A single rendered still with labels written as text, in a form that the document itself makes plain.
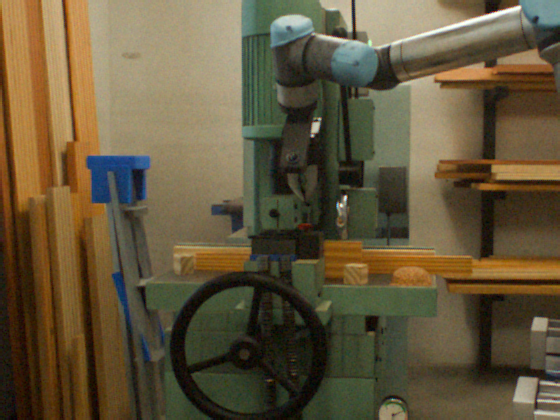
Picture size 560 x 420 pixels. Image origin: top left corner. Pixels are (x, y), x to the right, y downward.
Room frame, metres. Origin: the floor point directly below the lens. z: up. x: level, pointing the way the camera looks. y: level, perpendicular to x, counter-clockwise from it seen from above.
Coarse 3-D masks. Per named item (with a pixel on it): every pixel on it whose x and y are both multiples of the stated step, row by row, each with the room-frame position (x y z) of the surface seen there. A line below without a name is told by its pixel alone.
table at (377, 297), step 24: (168, 288) 1.47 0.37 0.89; (192, 288) 1.47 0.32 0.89; (240, 288) 1.46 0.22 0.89; (336, 288) 1.44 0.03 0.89; (360, 288) 1.44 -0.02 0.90; (384, 288) 1.43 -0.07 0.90; (408, 288) 1.43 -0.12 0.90; (432, 288) 1.42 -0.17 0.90; (240, 312) 1.36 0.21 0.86; (336, 312) 1.44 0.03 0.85; (360, 312) 1.43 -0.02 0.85; (384, 312) 1.43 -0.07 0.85; (408, 312) 1.43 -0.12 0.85; (432, 312) 1.42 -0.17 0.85
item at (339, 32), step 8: (336, 32) 1.48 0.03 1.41; (344, 32) 1.48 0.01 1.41; (344, 88) 1.57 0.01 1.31; (344, 96) 1.59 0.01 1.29; (344, 104) 1.60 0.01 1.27; (344, 112) 1.62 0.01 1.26; (344, 120) 1.63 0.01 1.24; (344, 128) 1.65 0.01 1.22; (344, 136) 1.66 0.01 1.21; (344, 144) 1.68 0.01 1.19; (344, 168) 1.72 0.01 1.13; (352, 168) 1.72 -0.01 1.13; (360, 168) 1.75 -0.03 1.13; (344, 176) 1.72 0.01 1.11; (352, 176) 1.71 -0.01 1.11; (360, 176) 1.75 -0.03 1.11; (344, 184) 1.73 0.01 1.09; (352, 184) 1.73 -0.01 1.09
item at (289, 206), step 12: (264, 204) 1.57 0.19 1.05; (276, 204) 1.57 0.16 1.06; (288, 204) 1.56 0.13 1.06; (300, 204) 1.66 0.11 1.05; (264, 216) 1.57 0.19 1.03; (288, 216) 1.56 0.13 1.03; (300, 216) 1.66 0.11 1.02; (264, 228) 1.57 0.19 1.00; (276, 228) 1.57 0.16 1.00; (288, 228) 1.57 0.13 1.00
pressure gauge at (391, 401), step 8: (384, 400) 1.38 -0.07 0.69; (392, 400) 1.36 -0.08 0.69; (400, 400) 1.37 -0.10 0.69; (384, 408) 1.37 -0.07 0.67; (392, 408) 1.37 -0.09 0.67; (400, 408) 1.37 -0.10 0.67; (408, 408) 1.38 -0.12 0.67; (384, 416) 1.37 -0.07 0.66; (392, 416) 1.37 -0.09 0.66; (400, 416) 1.37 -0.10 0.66; (408, 416) 1.36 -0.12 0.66
